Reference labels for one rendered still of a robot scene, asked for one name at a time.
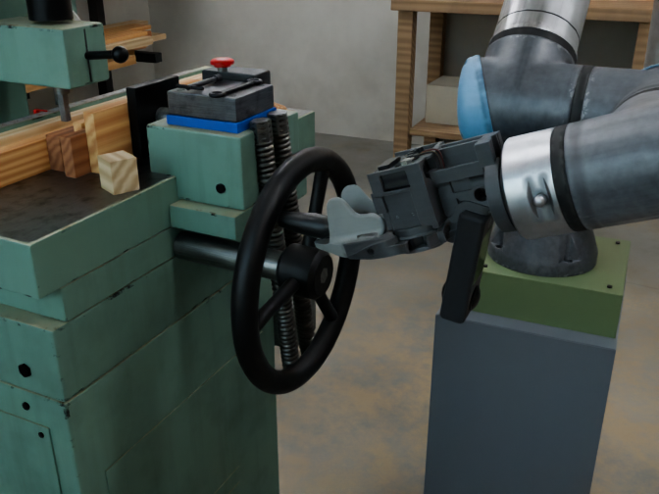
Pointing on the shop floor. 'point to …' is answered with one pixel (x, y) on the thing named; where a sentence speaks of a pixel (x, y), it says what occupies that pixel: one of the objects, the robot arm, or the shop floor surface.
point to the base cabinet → (152, 419)
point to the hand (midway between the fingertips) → (329, 247)
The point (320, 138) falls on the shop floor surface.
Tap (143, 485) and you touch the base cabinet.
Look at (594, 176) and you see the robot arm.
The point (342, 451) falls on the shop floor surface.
